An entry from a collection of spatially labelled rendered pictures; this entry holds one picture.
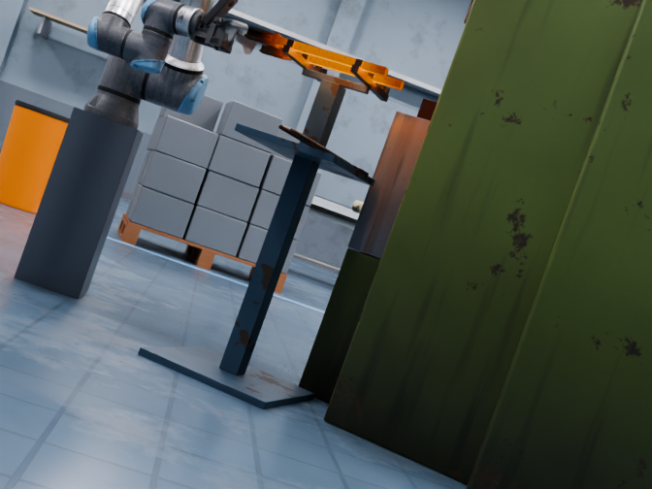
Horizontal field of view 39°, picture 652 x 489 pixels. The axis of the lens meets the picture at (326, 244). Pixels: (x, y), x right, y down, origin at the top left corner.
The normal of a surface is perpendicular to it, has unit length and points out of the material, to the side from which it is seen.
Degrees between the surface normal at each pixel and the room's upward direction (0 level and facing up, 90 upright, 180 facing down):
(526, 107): 90
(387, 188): 90
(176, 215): 90
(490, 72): 90
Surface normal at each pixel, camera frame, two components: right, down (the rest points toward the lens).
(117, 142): 0.12, 0.06
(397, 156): -0.36, -0.11
